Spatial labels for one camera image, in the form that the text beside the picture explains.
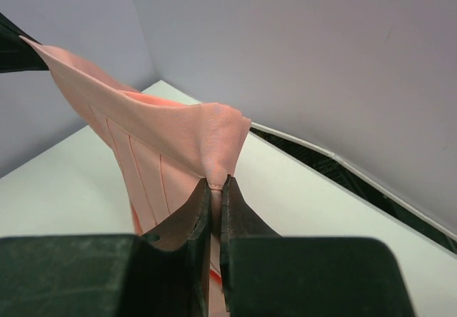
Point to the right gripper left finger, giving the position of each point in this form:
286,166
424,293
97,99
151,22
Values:
175,256

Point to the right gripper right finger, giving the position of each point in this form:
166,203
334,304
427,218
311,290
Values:
243,254

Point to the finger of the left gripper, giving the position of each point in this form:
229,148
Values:
15,54

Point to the pink pleated skirt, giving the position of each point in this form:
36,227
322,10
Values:
163,148

